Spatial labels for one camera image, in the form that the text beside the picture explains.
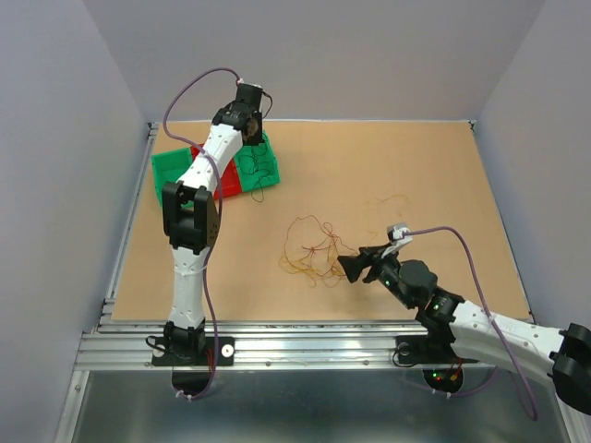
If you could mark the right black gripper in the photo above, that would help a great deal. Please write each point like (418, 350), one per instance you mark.
(353, 265)

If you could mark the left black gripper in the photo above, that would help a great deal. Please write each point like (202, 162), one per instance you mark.
(258, 137)

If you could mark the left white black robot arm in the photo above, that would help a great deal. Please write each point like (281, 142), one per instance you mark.
(192, 218)

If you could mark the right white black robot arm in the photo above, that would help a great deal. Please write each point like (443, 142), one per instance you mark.
(465, 330)

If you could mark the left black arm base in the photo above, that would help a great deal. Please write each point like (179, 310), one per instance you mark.
(164, 355)

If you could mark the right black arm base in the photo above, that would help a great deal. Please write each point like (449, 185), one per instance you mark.
(412, 350)

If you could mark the far green plastic bin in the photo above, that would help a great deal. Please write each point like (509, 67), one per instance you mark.
(257, 166)

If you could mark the green plastic bin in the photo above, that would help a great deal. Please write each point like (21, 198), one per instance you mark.
(257, 166)
(169, 166)

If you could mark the red plastic bin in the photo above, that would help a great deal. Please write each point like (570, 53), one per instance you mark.
(231, 184)

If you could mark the near green plastic bin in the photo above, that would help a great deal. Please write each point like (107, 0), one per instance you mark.
(169, 166)

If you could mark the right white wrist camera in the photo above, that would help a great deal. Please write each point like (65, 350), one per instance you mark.
(399, 236)

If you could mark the aluminium frame rail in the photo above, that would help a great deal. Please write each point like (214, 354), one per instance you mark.
(300, 381)

